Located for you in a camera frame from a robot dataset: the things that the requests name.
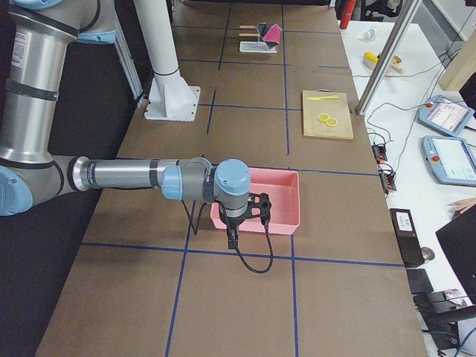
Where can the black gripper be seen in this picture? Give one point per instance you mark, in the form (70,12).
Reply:
(232,222)

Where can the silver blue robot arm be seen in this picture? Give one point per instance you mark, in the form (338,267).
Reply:
(30,175)

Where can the person hand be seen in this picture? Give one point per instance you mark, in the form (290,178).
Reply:
(463,205)

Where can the pink plastic bin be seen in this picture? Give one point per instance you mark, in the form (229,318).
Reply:
(282,187)

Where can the wooden cutting board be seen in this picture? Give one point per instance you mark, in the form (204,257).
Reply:
(337,109)

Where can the lower orange black connector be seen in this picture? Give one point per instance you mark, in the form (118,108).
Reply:
(387,179)

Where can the orange black connector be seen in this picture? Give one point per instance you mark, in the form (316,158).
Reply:
(379,152)
(387,179)

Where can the yellow plastic knife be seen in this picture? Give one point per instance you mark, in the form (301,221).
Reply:
(320,98)

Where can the upper orange black connector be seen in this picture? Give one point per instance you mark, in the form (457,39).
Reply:
(379,152)

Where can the black rectangular box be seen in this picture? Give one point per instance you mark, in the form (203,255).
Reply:
(406,237)

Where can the white tray rack base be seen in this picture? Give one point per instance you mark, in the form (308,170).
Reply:
(256,47)

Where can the silver round knob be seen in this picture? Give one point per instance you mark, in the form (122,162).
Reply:
(427,254)

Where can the black laptop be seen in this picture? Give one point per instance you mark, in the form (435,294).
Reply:
(457,240)

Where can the near blue teach pendant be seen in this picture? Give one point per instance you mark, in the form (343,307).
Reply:
(450,160)

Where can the blue teach pendant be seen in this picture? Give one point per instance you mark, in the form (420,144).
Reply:
(445,116)
(450,160)

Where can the far blue teach pendant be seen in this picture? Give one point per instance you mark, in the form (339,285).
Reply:
(445,116)

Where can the small white bottle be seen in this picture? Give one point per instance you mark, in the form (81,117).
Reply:
(368,35)

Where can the red fire extinguisher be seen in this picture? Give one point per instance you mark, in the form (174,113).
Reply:
(346,14)

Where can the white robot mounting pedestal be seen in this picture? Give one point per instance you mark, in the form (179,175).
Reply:
(170,97)

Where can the aluminium frame post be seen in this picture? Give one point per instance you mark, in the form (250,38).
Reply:
(397,33)

